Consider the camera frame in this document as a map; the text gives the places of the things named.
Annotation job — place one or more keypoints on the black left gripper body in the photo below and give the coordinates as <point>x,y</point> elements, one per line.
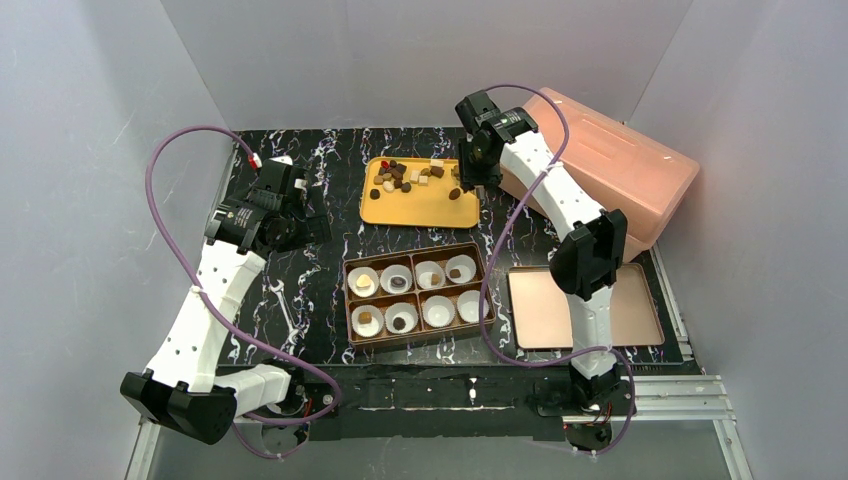
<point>308,206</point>

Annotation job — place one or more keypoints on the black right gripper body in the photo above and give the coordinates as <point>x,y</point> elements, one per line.
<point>474,171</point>

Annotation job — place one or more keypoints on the cream white chocolate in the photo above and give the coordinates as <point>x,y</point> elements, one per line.
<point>364,282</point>

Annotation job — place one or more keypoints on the rose gold box lid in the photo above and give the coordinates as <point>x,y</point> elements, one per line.
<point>541,314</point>

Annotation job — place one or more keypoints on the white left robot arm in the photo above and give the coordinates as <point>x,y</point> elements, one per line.
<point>179,387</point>

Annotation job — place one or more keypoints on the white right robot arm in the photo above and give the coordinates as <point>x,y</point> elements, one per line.
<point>591,238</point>

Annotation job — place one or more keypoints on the brown chocolate box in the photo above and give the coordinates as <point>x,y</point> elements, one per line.
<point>416,296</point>

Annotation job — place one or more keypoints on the orange plastic tray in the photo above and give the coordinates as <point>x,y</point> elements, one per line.
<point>425,205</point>

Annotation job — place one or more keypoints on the white paper cup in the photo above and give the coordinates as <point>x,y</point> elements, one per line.
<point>466,264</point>
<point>403,309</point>
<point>374,327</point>
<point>396,270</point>
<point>355,273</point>
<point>471,306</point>
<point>438,311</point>
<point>423,272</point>

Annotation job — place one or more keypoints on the pink plastic storage case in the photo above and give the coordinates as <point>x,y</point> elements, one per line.
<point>617,166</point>

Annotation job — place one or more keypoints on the aluminium frame rail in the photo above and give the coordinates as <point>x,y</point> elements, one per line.
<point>698,398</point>

